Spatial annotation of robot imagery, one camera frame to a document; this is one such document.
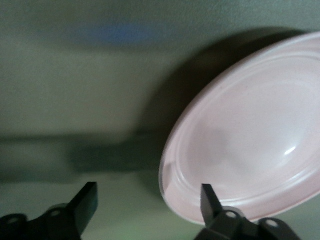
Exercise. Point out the pink plate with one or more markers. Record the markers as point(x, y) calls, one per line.
point(250, 125)

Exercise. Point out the brown table cover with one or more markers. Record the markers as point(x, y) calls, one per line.
point(50, 100)

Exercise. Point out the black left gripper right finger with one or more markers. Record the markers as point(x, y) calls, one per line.
point(211, 210)

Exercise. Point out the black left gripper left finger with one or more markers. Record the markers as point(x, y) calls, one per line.
point(82, 212)

